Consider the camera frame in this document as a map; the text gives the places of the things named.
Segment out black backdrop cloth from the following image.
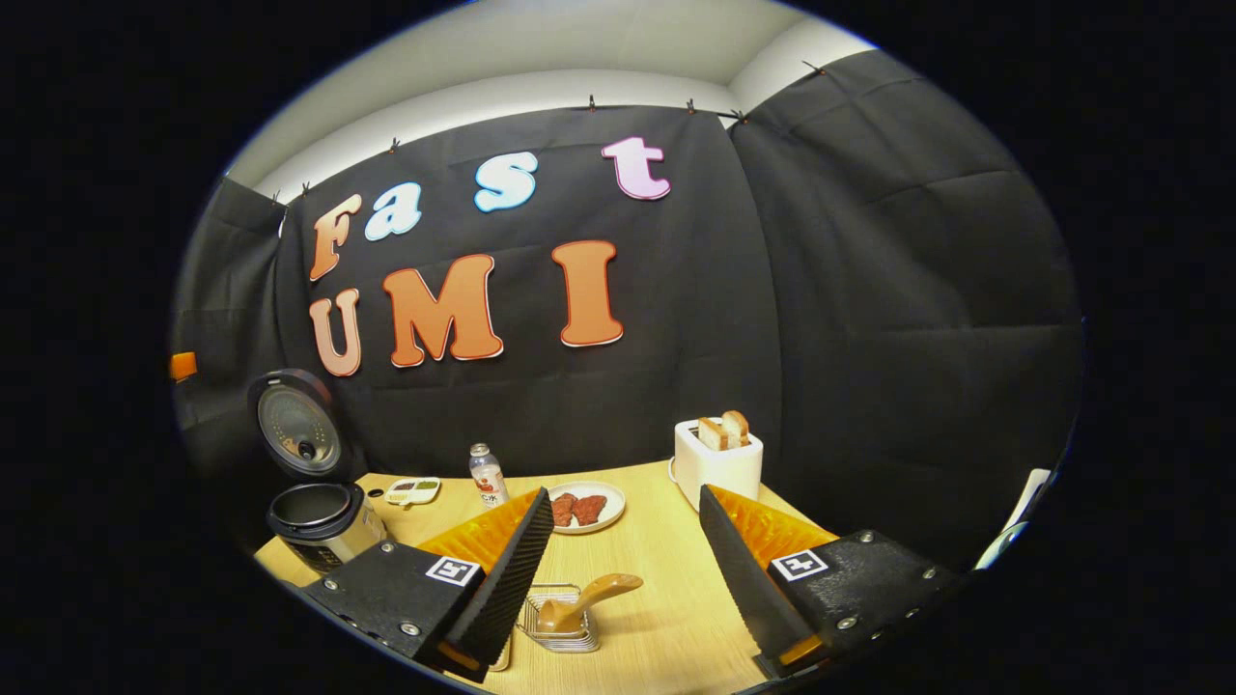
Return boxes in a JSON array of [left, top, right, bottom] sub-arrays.
[[172, 48, 1084, 570]]

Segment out row of small backdrop clips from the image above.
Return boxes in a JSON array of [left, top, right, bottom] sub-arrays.
[[270, 60, 829, 204]]

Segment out wire chopstick holder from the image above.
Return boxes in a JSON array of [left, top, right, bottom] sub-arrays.
[[517, 583, 602, 654]]

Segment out small clear bottle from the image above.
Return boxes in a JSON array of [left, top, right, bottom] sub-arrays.
[[469, 443, 509, 510]]

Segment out dark grey rice cooker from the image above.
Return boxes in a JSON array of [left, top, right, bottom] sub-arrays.
[[246, 369, 389, 575]]

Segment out wooden spoon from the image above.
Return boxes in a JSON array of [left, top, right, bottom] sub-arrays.
[[536, 573, 644, 635]]

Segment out white divided seasoning dish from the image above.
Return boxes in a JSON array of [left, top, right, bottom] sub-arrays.
[[384, 477, 442, 507]]

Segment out white toaster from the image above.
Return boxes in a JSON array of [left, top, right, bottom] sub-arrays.
[[671, 418, 765, 513]]

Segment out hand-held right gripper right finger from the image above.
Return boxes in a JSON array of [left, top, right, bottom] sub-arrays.
[[698, 483, 967, 680]]

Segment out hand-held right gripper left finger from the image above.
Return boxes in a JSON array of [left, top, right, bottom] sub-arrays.
[[304, 486, 556, 684]]

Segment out white plate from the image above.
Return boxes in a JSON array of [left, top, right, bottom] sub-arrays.
[[547, 481, 627, 535]]

